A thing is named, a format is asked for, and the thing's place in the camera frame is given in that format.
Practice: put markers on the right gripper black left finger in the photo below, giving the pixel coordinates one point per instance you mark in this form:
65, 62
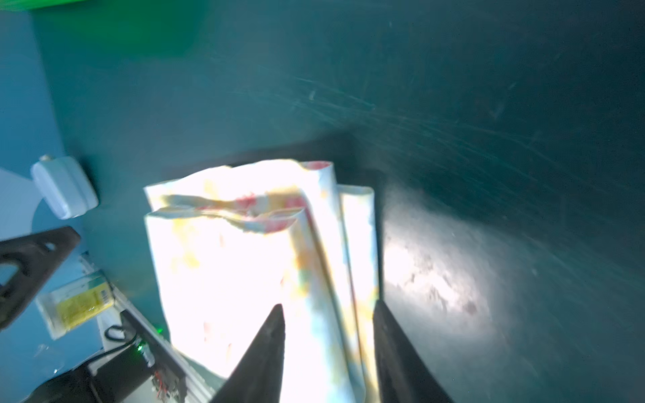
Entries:
258, 375

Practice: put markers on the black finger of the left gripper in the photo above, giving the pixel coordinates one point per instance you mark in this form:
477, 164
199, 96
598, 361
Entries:
37, 257

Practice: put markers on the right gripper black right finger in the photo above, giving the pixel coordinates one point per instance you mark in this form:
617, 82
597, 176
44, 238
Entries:
402, 375

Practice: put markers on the pastel floral skirt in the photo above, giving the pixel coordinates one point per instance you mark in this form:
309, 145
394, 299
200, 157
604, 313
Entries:
230, 243

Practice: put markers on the round clear jar green lid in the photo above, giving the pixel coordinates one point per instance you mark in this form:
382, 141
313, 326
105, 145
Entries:
75, 303

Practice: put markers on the green plastic basket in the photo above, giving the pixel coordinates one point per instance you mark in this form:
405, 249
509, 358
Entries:
27, 5

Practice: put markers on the aluminium rail base frame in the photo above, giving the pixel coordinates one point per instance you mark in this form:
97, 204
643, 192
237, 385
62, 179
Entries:
175, 378

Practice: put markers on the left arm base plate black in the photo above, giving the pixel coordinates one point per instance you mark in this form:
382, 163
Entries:
114, 381

